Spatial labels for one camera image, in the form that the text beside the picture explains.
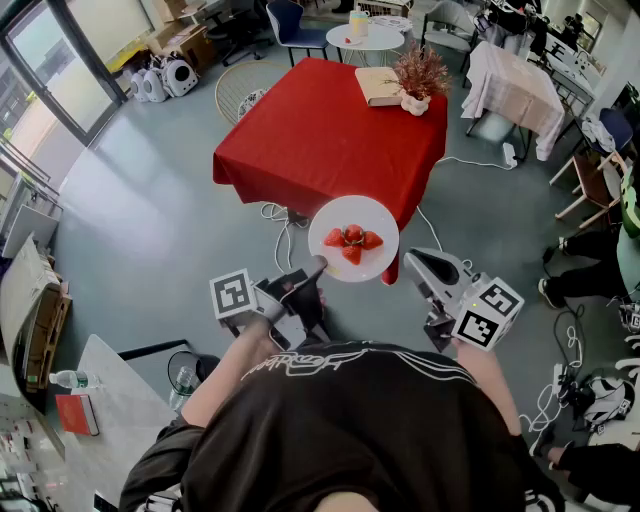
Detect person's right forearm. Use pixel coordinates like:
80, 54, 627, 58
455, 342, 525, 437

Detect red book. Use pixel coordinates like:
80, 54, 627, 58
54, 393, 100, 437

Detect brown cardboard rack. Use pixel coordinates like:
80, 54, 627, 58
0, 234, 74, 401

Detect black and white patterned cushion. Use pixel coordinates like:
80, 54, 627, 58
237, 87, 271, 121

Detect red tablecloth table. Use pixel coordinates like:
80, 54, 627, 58
212, 56, 449, 286

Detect person's left forearm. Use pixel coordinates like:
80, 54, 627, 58
180, 317, 286, 429

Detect white marble counter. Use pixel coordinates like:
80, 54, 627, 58
59, 333, 190, 512

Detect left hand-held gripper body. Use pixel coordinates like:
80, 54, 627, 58
208, 268, 332, 352

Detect round white side table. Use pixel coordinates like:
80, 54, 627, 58
325, 22, 405, 66

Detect white pet carrier backpack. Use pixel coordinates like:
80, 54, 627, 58
129, 69, 150, 104
142, 67, 171, 104
162, 57, 200, 99

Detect white round plate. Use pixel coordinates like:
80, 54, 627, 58
307, 194, 401, 284

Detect dried plant in white pot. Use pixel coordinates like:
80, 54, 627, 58
393, 42, 454, 117

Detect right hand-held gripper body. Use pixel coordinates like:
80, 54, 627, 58
422, 272, 526, 354

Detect clear plastic water bottle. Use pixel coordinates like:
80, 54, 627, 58
48, 369, 104, 391

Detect person's black printed t-shirt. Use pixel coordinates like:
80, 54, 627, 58
118, 339, 566, 512

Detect pastel striped jug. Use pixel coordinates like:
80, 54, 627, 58
348, 8, 371, 38

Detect black office chair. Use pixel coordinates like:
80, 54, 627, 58
204, 0, 274, 67

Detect tangled white floor cable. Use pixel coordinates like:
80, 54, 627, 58
518, 304, 587, 434

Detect black wire bin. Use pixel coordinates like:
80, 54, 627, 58
167, 349, 221, 412

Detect grey armchair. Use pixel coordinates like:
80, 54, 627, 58
422, 0, 482, 71

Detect wooden chair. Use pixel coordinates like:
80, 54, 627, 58
549, 149, 632, 231

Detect table with pale cloth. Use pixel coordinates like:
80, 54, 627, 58
460, 40, 566, 162

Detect black framed glass door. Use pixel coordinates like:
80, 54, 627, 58
0, 0, 157, 147

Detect blue chair with black legs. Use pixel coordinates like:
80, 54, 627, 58
265, 0, 331, 66

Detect brown cardboard boxes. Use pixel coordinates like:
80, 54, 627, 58
147, 0, 217, 76

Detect beige hardcover book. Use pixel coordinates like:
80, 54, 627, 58
354, 66, 407, 108

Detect blue chair with white cloth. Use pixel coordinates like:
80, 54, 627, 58
579, 107, 635, 157

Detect gold wire chair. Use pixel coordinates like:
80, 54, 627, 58
214, 60, 291, 126

